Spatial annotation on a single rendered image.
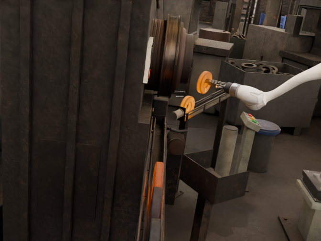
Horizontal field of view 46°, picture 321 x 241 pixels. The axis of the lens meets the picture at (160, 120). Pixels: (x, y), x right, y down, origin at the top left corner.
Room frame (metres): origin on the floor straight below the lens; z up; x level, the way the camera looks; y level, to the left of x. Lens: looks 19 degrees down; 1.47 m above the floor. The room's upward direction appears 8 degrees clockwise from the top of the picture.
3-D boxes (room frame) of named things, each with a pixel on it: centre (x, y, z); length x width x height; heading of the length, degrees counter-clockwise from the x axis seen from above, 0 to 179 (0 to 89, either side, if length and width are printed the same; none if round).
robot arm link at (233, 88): (2.41, -0.46, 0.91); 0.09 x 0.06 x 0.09; 147
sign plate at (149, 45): (1.80, 0.10, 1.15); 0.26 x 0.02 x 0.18; 2
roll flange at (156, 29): (2.14, 0.08, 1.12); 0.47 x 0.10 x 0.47; 2
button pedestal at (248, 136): (2.85, -0.72, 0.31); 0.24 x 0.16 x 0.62; 2
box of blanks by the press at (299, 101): (4.63, -1.21, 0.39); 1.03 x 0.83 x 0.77; 107
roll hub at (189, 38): (2.15, -0.10, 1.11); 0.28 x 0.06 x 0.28; 2
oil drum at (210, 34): (7.17, -0.79, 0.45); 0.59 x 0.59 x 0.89
